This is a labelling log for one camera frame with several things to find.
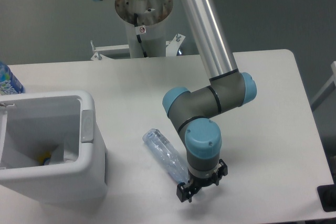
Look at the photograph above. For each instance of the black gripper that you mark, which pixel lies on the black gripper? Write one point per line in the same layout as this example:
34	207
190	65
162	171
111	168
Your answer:
185	191

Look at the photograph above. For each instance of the crushed clear plastic bottle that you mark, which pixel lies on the crushed clear plastic bottle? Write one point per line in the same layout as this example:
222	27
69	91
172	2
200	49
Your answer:
168	157

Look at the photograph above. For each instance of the clear plastic wrapper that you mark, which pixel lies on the clear plastic wrapper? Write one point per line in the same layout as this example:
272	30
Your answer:
64	153

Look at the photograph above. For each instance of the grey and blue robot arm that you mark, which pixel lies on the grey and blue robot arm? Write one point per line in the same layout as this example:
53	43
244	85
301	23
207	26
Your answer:
191	112

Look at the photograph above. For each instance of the white plastic trash can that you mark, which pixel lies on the white plastic trash can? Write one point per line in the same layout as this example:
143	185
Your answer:
35	123

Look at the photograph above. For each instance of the black clamp at table edge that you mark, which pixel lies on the black clamp at table edge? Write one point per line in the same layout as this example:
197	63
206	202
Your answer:
327	197

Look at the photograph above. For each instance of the colourful snack package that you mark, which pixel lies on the colourful snack package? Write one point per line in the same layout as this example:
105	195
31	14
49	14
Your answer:
44	159

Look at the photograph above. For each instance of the blue labelled water bottle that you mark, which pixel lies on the blue labelled water bottle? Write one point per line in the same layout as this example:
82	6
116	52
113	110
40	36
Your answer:
9	83

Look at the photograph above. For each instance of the white frame at right edge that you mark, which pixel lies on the white frame at right edge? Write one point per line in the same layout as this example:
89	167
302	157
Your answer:
324	91

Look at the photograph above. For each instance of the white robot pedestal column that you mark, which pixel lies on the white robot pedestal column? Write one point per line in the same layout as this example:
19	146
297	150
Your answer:
145	22

